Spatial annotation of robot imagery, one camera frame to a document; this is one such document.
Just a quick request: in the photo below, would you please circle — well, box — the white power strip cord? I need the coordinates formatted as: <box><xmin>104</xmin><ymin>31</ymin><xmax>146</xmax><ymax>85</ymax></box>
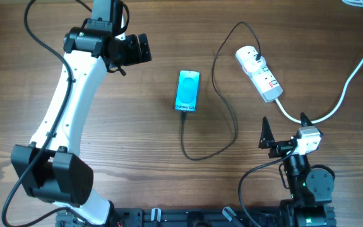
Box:
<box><xmin>275</xmin><ymin>0</ymin><xmax>363</xmax><ymax>125</ymax></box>

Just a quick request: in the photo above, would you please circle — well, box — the white power strip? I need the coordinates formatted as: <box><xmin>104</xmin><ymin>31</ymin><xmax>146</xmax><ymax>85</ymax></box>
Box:
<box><xmin>235</xmin><ymin>46</ymin><xmax>283</xmax><ymax>103</ymax></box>

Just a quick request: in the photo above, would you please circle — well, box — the black left camera cable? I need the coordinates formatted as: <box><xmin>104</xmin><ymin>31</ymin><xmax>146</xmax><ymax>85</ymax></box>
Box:
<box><xmin>1</xmin><ymin>0</ymin><xmax>130</xmax><ymax>227</ymax></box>

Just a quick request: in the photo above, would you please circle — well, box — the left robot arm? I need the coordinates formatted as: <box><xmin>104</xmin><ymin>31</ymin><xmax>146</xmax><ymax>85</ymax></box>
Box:
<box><xmin>11</xmin><ymin>1</ymin><xmax>152</xmax><ymax>226</ymax></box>

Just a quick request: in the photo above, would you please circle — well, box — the blue Galaxy S25 smartphone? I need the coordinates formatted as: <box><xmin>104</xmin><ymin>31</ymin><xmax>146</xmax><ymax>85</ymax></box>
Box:
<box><xmin>174</xmin><ymin>70</ymin><xmax>201</xmax><ymax>112</ymax></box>

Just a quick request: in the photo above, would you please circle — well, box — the black camera cable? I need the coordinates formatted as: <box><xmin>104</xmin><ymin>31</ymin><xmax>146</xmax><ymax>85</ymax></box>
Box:
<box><xmin>237</xmin><ymin>147</ymin><xmax>295</xmax><ymax>227</ymax></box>
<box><xmin>1</xmin><ymin>0</ymin><xmax>130</xmax><ymax>227</ymax></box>

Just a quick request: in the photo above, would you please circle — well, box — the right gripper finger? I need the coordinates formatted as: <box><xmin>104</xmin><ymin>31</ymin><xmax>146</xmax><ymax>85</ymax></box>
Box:
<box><xmin>300</xmin><ymin>112</ymin><xmax>323</xmax><ymax>136</ymax></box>
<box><xmin>258</xmin><ymin>117</ymin><xmax>275</xmax><ymax>149</ymax></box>

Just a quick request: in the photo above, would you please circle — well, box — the black right camera cable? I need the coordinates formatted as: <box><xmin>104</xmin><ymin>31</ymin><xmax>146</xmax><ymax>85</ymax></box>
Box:
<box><xmin>237</xmin><ymin>147</ymin><xmax>295</xmax><ymax>227</ymax></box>

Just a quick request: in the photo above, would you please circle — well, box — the black USB charging cable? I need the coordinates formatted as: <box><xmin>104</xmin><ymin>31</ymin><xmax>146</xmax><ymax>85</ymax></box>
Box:
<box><xmin>180</xmin><ymin>21</ymin><xmax>263</xmax><ymax>161</ymax></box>

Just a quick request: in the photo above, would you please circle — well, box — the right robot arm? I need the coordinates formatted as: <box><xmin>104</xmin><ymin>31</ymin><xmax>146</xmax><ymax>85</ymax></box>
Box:
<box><xmin>259</xmin><ymin>113</ymin><xmax>337</xmax><ymax>227</ymax></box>

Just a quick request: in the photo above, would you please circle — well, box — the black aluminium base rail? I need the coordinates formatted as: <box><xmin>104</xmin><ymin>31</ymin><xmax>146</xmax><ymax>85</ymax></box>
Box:
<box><xmin>56</xmin><ymin>207</ymin><xmax>336</xmax><ymax>227</ymax></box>

